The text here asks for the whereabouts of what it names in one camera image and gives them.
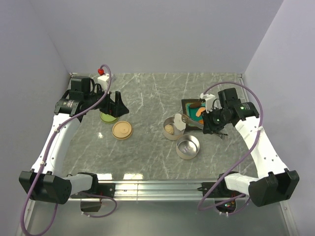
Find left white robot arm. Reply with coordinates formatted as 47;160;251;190
19;73;129;205

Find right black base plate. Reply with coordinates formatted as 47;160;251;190
201;181;247;199

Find steel lunch tin near tray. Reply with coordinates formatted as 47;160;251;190
163;117;185;141

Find green round lid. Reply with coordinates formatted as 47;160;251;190
100;112;119;124

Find beige round bun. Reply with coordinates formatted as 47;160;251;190
164;124;174;135

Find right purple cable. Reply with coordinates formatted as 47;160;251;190
197;82;264;216

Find white egg piece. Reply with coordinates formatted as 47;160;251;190
174;114;186;131

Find metal tongs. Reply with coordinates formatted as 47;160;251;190
182;114;229;141

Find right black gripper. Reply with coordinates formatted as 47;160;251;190
201;106;231;135

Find steel lunch tin front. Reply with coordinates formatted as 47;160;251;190
176;134;200;160

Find tan round lid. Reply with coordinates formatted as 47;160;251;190
112;121;133;140

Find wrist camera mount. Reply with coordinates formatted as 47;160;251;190
97;67;115;91
200;93;216;113

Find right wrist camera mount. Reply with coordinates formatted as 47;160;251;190
200;93;216;113

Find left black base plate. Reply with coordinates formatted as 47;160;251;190
95;183;116;198

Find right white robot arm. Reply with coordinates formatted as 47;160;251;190
202;88;300;207

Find dark brown sausage piece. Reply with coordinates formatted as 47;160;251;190
189;102;202;109

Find orange salmon piece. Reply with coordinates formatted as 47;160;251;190
195;107;206;117

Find black teal square tray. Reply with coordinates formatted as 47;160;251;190
181;98;218;131

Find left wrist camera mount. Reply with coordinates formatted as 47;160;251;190
97;67;115;91

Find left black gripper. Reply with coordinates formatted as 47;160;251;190
85;84;129;118

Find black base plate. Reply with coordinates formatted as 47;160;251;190
201;181;247;199
95;183;116;198

